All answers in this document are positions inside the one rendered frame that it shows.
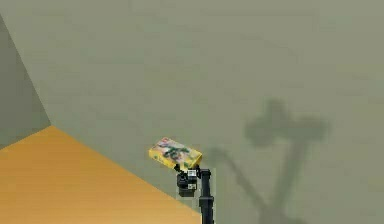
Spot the yellow green dinosaur toy box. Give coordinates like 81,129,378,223
148,136,204,171

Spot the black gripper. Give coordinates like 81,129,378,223
173,163,198,198

